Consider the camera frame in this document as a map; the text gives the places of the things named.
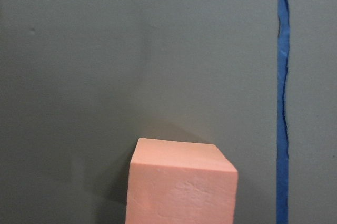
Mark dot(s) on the orange foam block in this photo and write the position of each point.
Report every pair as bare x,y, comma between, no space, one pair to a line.
180,182

